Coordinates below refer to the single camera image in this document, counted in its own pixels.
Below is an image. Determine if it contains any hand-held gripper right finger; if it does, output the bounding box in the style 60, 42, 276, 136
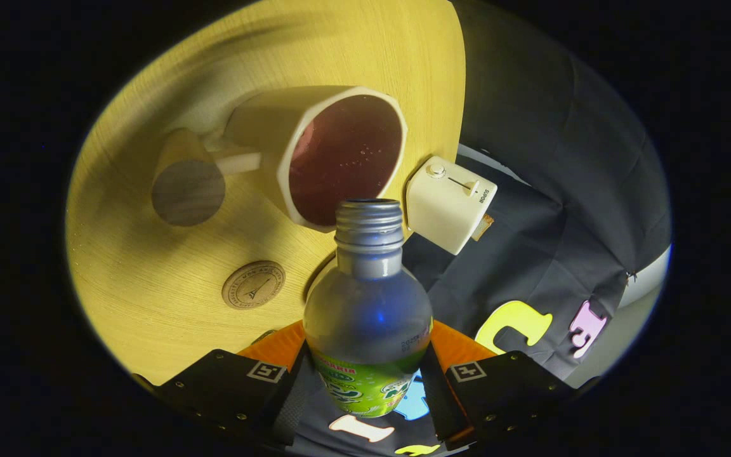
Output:
419, 321, 598, 448

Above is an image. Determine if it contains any wooden table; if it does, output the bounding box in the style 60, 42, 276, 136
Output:
64, 0, 466, 387

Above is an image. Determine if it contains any white toaster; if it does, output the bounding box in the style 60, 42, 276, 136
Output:
406, 156, 498, 256

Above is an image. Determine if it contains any round cork coaster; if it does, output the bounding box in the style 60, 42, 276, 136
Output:
222, 260, 286, 310

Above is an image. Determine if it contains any silver juice bottle green label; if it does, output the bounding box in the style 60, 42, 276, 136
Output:
303, 198, 435, 419

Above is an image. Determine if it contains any cream cup with wooden handle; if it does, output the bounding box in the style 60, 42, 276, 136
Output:
152, 86, 408, 233

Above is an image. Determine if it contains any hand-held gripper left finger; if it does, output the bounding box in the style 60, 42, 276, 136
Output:
134, 321, 315, 448

